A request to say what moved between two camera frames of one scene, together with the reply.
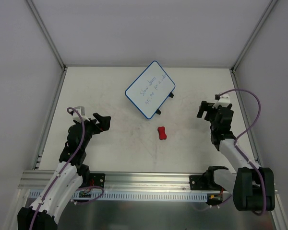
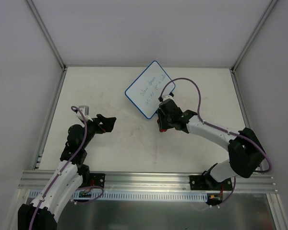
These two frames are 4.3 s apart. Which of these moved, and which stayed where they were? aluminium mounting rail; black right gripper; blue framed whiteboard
Moved: black right gripper
Stayed: aluminium mounting rail; blue framed whiteboard
